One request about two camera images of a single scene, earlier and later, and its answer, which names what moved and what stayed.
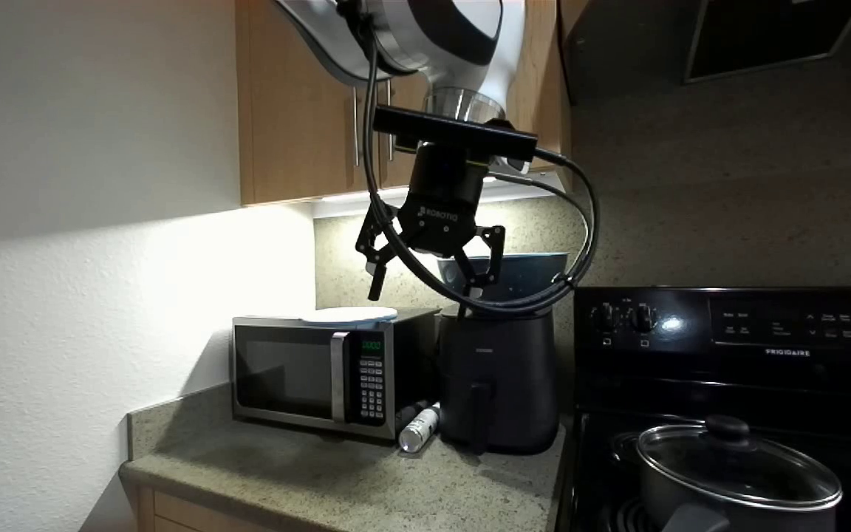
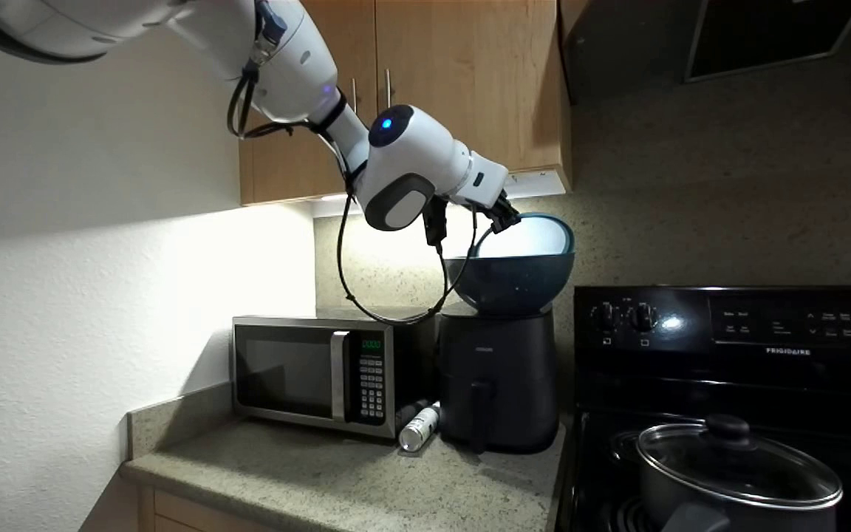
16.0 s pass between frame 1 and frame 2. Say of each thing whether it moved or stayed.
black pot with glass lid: stayed
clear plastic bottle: stayed
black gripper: moved
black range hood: stayed
